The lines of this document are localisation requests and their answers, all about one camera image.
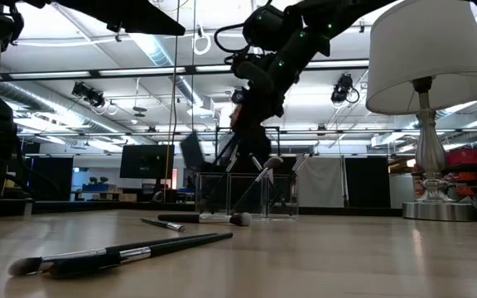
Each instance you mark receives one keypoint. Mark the white hanging cloth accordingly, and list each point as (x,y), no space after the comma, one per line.
(325,182)

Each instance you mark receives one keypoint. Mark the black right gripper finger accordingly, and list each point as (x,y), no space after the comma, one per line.
(264,142)
(247,145)

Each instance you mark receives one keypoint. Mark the short black makeup brush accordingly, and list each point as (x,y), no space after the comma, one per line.
(257,162)

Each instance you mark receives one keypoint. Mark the black aluminium table frame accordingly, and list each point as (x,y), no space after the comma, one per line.
(97,207)

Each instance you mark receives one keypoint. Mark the clear acrylic organizer container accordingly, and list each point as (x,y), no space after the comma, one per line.
(209,198)

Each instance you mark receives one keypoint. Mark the black ceiling camera pair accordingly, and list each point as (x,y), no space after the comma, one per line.
(87,93)

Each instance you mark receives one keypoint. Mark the black partition panel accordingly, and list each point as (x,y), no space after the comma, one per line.
(367,182)
(56,178)

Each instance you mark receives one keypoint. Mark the black metal frame rig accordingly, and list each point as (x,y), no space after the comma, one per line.
(276,128)

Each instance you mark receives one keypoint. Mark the thin silver-ferrule makeup brush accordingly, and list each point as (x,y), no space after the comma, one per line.
(306,159)
(164,224)

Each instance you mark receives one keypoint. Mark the small green potted plants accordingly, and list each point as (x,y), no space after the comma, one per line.
(97,180)

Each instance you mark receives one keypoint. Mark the slim grey-tipped makeup brush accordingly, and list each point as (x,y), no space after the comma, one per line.
(77,254)

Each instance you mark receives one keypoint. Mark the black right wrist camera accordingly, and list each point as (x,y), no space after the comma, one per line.
(263,27)

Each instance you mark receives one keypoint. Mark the silver ceiling air duct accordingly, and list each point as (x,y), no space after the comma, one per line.
(160,58)

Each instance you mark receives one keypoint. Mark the black ceiling light bar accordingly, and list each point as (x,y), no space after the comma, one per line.
(139,71)

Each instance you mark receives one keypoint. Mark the white-shade silver table lamp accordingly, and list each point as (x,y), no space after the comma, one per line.
(429,62)

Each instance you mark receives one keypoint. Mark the red storage bin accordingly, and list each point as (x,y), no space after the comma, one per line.
(470,157)

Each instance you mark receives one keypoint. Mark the round black ceiling camera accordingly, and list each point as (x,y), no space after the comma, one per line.
(235,97)

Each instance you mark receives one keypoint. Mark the white box on rig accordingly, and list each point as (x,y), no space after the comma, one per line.
(224,145)

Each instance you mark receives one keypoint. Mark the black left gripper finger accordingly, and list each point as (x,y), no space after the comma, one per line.
(139,18)

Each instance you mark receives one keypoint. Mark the black monitor on stand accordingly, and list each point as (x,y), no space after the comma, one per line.
(145,161)

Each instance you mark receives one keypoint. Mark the black angled-tip makeup brush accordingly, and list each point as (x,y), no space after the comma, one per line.
(97,261)

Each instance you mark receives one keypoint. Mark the fluffy grey powder brush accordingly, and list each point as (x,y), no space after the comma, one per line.
(180,217)

